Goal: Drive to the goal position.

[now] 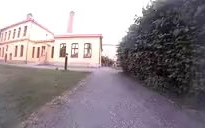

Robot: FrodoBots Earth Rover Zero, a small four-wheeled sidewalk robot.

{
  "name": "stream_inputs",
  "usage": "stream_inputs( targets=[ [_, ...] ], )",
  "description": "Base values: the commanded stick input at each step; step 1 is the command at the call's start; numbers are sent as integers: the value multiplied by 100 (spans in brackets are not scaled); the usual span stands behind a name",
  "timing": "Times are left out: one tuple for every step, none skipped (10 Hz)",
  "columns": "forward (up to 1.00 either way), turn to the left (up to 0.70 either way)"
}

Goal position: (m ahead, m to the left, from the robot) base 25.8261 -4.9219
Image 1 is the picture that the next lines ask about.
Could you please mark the tall dark green hedge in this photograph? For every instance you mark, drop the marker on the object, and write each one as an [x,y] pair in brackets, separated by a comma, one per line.
[170,46]

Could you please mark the grass lawn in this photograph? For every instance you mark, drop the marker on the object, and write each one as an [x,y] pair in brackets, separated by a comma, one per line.
[20,86]

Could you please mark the yellow building with red roof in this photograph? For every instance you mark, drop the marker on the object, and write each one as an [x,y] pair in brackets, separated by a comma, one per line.
[40,43]

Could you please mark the cobblestone edge strip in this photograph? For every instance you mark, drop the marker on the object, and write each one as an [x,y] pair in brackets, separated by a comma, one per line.
[61,98]

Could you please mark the dark post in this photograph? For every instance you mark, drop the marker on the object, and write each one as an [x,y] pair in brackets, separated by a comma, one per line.
[66,62]

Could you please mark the grey asphalt path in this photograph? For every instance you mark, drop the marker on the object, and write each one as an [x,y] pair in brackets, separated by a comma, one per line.
[116,100]

